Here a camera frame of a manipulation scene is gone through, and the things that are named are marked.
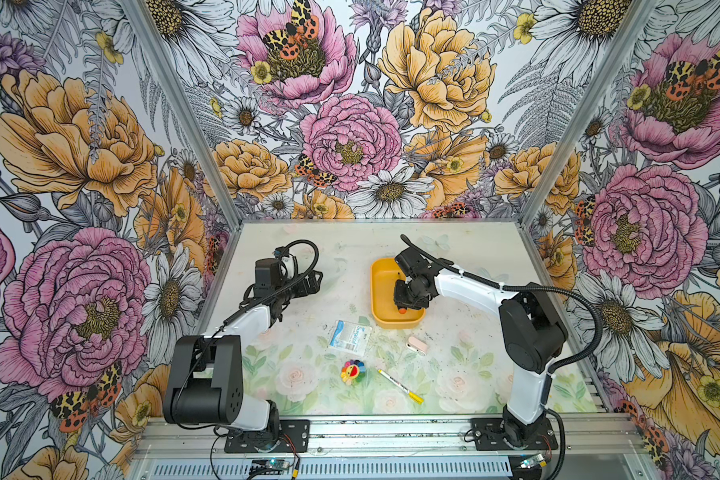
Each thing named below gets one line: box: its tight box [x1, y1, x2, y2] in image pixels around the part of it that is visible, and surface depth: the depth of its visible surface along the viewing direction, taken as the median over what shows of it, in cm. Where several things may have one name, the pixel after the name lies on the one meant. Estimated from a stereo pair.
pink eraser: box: [406, 336, 429, 356], surface depth 89 cm
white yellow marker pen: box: [377, 369, 425, 404], surface depth 83 cm
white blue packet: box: [328, 320, 373, 356], surface depth 92 cm
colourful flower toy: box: [340, 359, 366, 385], surface depth 85 cm
